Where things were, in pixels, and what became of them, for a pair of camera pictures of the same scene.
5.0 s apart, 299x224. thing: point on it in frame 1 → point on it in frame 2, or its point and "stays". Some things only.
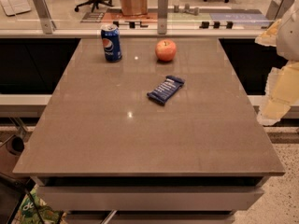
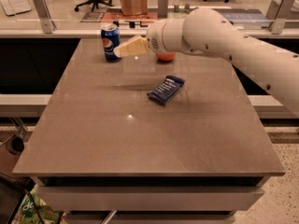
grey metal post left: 43,11 stays
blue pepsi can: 111,42 stays
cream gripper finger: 281,92 → 163,35
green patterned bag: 26,213 stays
